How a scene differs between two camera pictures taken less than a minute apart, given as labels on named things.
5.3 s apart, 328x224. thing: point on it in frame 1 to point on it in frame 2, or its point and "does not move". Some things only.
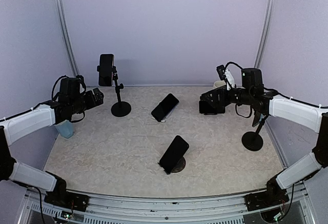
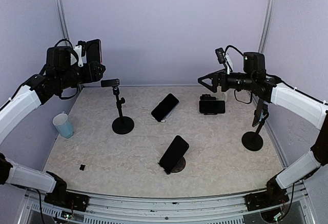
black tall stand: x=107 y=75 to x=122 y=125
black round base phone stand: x=179 y=167 does not move
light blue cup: x=65 y=128 does not move
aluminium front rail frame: x=226 y=209 does not move
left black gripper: x=93 y=103 to x=91 y=73
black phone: x=163 y=109 does not move
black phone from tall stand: x=107 y=72 to x=94 y=51
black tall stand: x=253 y=141 does not move
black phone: x=173 y=154 does not move
